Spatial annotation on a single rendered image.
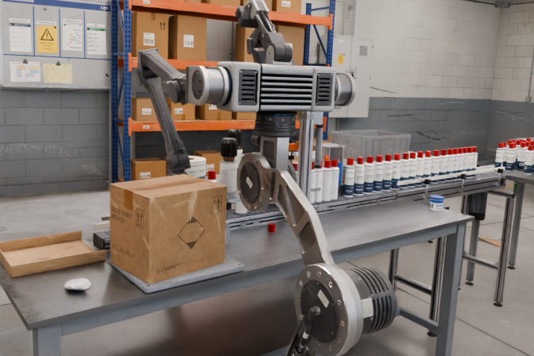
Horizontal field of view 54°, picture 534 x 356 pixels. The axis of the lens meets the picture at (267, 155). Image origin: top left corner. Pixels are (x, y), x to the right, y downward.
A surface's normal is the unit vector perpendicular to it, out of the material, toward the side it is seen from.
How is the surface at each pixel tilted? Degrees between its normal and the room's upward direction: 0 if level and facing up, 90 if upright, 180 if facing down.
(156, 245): 90
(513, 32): 90
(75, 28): 87
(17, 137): 90
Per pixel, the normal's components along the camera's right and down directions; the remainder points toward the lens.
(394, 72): 0.51, 0.15
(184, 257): 0.71, 0.14
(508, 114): -0.86, 0.04
